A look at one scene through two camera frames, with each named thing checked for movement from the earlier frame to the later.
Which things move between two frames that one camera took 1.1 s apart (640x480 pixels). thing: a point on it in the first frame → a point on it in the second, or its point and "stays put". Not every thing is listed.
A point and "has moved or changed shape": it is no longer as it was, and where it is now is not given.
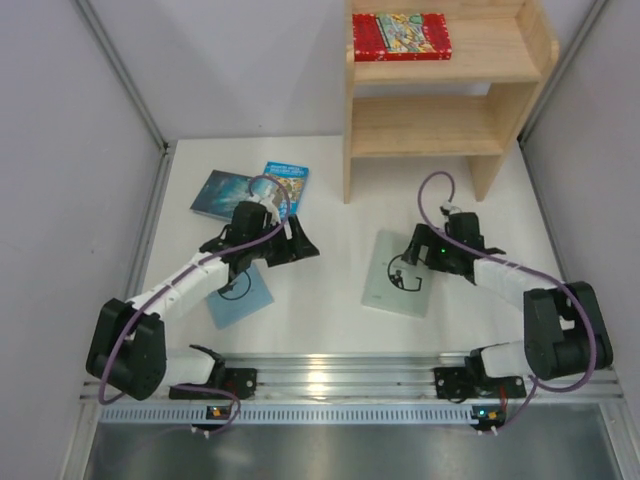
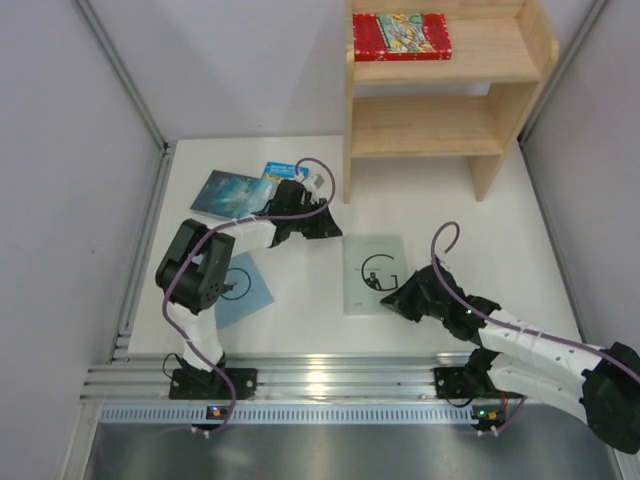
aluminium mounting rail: (376, 376) stays put
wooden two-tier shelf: (465, 107) stays put
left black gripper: (288, 242) → (310, 220)
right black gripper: (425, 247) → (414, 296)
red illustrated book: (400, 37) stays put
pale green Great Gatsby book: (394, 284) has moved or changed shape
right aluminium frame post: (527, 152) stays put
